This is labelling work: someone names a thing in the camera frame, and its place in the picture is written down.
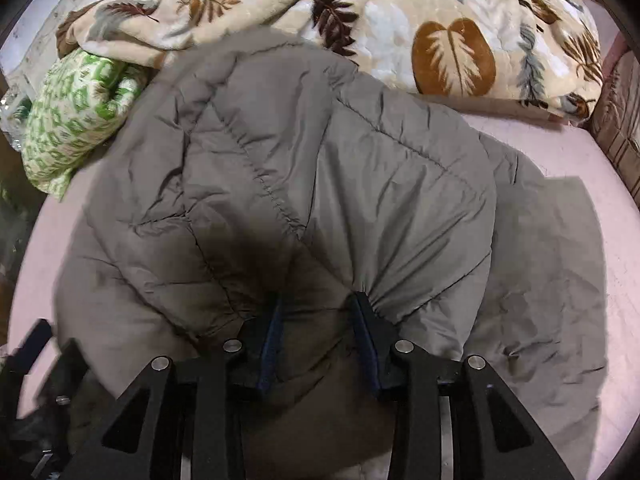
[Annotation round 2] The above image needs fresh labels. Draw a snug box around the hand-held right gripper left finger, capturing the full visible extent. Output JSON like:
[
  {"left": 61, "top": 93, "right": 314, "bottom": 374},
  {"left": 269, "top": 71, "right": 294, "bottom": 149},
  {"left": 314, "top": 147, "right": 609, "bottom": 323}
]
[{"left": 60, "top": 292, "right": 286, "bottom": 480}]

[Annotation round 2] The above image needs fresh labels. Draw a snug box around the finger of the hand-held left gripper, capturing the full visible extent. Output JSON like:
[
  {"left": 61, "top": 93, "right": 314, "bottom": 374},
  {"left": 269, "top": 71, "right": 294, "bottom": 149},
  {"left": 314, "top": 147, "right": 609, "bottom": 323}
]
[
  {"left": 4, "top": 317, "right": 55, "bottom": 380},
  {"left": 30, "top": 338, "right": 93, "bottom": 443}
]

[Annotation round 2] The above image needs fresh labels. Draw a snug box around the pink checked bed sheet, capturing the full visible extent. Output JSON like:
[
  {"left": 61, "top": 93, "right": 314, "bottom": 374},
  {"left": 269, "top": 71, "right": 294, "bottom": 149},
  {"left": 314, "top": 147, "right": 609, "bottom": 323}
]
[{"left": 10, "top": 110, "right": 640, "bottom": 480}]

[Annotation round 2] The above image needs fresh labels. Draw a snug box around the grey puffer jacket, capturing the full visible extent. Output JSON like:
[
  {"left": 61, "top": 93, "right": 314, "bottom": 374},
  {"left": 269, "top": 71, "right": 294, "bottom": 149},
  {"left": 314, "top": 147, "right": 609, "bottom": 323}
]
[{"left": 52, "top": 27, "right": 608, "bottom": 480}]

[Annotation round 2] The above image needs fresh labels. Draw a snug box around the leaf print blanket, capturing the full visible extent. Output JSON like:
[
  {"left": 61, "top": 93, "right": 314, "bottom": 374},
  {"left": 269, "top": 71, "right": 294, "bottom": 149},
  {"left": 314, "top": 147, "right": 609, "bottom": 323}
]
[{"left": 55, "top": 0, "right": 603, "bottom": 123}]

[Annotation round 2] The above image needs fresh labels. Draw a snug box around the green checked pillow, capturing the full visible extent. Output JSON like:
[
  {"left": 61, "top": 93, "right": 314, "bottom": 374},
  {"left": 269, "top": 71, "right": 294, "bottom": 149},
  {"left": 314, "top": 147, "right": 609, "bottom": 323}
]
[{"left": 21, "top": 49, "right": 156, "bottom": 203}]

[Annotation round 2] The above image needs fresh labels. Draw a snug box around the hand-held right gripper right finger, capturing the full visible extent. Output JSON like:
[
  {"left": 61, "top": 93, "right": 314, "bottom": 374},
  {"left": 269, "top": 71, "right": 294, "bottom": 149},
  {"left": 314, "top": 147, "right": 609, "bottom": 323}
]
[{"left": 350, "top": 290, "right": 576, "bottom": 480}]

